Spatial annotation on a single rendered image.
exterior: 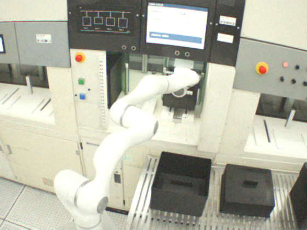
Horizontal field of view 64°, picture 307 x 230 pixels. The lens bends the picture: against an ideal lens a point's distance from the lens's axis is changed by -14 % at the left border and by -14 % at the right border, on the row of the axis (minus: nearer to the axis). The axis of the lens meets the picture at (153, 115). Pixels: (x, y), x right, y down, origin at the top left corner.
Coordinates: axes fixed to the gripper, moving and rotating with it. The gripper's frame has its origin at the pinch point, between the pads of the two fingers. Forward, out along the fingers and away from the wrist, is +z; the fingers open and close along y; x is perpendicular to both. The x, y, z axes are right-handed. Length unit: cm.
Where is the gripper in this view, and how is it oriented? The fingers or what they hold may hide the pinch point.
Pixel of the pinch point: (183, 67)
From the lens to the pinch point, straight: 178.1
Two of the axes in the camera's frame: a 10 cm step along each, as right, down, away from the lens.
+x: 0.5, -8.2, -5.7
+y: 9.8, 1.4, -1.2
